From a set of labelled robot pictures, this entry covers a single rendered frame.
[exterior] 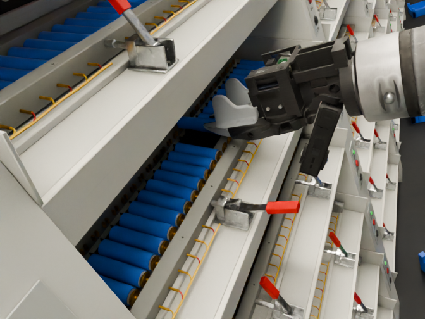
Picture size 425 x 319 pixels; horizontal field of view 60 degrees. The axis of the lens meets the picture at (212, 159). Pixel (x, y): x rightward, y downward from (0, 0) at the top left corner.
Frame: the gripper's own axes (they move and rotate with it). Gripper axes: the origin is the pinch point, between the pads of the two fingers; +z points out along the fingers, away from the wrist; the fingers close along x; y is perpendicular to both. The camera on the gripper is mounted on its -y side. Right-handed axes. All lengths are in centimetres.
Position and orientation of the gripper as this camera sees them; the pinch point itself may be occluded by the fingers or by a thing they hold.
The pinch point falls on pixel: (217, 125)
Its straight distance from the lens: 53.5
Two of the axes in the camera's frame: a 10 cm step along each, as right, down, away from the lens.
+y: -3.9, -7.9, -4.7
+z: -8.3, 0.9, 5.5
